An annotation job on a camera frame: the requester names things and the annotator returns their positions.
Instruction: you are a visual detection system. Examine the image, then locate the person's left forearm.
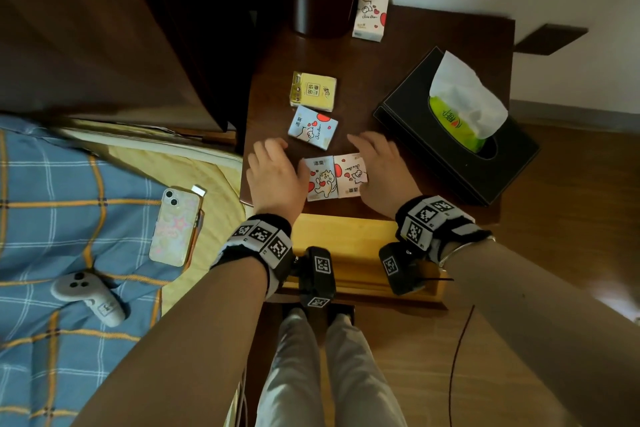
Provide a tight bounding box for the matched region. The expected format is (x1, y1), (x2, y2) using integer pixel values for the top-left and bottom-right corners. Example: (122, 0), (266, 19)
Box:
(72, 256), (272, 427)

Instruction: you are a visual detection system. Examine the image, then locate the silver bracelet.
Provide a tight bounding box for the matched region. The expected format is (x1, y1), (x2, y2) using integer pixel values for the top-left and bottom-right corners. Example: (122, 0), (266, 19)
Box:
(438, 236), (497, 270)

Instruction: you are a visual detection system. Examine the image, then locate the white cat print tissue packet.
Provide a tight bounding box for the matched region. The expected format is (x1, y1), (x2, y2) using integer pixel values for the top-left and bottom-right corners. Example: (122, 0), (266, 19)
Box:
(302, 156), (338, 202)

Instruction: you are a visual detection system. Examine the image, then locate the black marker wristband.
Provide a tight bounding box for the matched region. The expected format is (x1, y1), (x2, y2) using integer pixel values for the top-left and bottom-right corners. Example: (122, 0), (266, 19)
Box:
(394, 194), (494, 265)
(211, 213), (294, 298)

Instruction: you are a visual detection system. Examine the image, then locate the person's left hand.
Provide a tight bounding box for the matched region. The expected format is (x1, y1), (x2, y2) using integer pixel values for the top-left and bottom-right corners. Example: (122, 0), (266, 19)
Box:
(246, 137), (311, 220)

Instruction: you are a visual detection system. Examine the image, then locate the tall white tissue packet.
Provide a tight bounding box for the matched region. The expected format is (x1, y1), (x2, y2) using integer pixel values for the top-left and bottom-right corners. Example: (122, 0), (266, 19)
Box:
(352, 0), (390, 42)

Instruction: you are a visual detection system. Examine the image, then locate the yellow tissue packet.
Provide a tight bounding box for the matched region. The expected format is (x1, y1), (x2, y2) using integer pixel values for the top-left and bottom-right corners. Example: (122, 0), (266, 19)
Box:
(289, 71), (337, 112)

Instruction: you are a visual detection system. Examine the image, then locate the person's right forearm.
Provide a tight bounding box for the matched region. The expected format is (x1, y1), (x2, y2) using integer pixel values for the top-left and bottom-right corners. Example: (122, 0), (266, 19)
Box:
(440, 240), (640, 427)

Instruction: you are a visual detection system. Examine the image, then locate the person's leg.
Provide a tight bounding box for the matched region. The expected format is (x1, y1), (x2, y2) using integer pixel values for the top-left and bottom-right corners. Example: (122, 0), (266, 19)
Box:
(325, 313), (408, 427)
(254, 308), (327, 427)

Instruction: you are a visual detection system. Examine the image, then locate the dark wooden nightstand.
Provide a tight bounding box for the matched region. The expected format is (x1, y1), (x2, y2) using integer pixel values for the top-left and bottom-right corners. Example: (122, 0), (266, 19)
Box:
(239, 1), (516, 226)

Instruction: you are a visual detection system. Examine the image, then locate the green tissue pack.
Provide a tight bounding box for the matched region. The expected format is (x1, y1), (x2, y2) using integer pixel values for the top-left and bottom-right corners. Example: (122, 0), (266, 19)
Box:
(428, 96), (487, 152)

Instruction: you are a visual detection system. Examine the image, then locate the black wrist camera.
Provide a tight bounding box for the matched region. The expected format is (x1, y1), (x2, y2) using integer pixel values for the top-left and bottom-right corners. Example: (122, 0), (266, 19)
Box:
(293, 246), (337, 310)
(378, 241), (430, 296)

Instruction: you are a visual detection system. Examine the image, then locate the white handheld controller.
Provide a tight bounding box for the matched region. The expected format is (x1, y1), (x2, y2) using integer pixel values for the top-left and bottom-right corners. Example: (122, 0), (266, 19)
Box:
(51, 271), (126, 329)

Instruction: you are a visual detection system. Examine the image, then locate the light wooden drawer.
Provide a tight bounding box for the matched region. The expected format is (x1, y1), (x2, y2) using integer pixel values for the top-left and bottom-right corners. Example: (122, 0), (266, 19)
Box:
(282, 213), (447, 304)

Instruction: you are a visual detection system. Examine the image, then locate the blue cat print tissue packet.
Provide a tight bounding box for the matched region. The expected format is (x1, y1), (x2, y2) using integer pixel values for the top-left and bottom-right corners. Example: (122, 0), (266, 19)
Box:
(288, 105), (339, 151)

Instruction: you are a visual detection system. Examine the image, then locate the blue plaid blanket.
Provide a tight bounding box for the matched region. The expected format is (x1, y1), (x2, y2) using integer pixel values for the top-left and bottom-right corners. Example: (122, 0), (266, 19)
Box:
(0, 114), (186, 427)

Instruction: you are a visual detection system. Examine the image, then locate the person's right leg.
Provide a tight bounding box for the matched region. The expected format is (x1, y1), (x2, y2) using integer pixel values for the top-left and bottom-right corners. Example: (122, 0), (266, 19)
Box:
(325, 313), (408, 427)

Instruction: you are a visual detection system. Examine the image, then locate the white tissue sheet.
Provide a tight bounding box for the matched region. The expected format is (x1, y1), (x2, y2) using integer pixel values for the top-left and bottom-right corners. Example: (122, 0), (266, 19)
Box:
(428, 50), (509, 141)

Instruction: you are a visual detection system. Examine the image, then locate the pink cat print tissue packet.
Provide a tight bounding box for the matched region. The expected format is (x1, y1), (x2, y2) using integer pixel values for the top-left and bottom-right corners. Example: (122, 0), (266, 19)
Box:
(333, 153), (369, 199)

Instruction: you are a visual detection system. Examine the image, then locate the black tissue box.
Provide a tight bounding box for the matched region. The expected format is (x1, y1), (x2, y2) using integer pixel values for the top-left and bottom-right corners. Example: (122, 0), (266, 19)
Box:
(373, 46), (540, 206)

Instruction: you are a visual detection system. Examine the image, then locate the smartphone in pastel case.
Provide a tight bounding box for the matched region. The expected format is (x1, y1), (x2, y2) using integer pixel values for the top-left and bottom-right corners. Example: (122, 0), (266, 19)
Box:
(148, 186), (204, 268)

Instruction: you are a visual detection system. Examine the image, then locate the yellow bed sheet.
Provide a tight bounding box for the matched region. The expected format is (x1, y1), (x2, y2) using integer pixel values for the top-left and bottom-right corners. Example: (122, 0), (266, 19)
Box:
(57, 127), (248, 317)

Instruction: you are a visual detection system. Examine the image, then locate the black cable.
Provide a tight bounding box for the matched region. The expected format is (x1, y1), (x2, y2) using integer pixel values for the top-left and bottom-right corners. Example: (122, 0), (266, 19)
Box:
(448, 304), (476, 427)

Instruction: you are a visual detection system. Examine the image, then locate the person's right hand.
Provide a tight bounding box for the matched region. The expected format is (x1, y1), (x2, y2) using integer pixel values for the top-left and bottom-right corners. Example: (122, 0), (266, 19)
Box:
(347, 131), (424, 220)

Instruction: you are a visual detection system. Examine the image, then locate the dark brown headboard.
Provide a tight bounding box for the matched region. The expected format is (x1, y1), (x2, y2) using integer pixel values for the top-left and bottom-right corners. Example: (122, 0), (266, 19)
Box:
(0, 0), (261, 134)

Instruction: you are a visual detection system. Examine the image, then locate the person's left leg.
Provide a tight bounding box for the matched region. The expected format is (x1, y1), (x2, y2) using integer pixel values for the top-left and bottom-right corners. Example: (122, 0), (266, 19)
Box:
(254, 308), (327, 427)

